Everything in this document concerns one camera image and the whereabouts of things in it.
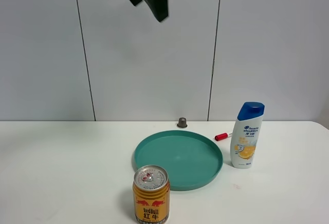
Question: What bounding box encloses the red whiteboard marker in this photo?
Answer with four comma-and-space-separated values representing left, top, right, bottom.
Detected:
214, 133, 232, 141

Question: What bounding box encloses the teal round plate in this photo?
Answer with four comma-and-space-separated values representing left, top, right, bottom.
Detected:
134, 130, 224, 191

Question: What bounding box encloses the white shampoo bottle blue cap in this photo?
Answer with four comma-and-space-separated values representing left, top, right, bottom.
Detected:
230, 102, 265, 169

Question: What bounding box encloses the gold Red Bull can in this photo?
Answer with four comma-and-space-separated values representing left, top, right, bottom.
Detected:
133, 165, 170, 223

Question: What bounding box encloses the grey coffee capsule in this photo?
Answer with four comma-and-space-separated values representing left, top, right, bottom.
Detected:
177, 117, 188, 128

